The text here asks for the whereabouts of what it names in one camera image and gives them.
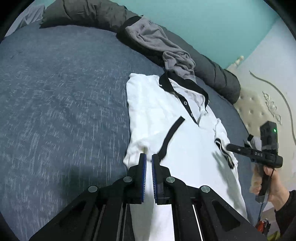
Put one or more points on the grey crumpled garment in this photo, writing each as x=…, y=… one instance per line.
x=148, y=38

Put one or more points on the light grey blanket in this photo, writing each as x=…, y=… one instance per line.
x=31, y=14

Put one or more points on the cream tufted headboard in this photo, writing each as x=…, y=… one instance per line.
x=260, y=101

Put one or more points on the person's right hand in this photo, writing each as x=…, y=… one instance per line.
x=278, y=194

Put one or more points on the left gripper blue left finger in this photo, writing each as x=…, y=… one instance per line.
x=98, y=213

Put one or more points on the person's right dark sleeve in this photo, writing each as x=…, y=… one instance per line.
x=285, y=219

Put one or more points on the blue patterned bed sheet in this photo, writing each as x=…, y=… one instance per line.
x=64, y=119

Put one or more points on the white polo shirt black trim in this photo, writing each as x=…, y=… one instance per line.
x=195, y=153

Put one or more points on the clutter on floor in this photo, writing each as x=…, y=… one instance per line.
x=263, y=226

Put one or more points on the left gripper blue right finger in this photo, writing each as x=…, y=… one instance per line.
x=199, y=213

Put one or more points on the stack of folded clothes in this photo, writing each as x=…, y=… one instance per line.
x=253, y=142

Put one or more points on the dark grey rolled duvet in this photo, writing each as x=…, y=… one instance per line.
x=111, y=16

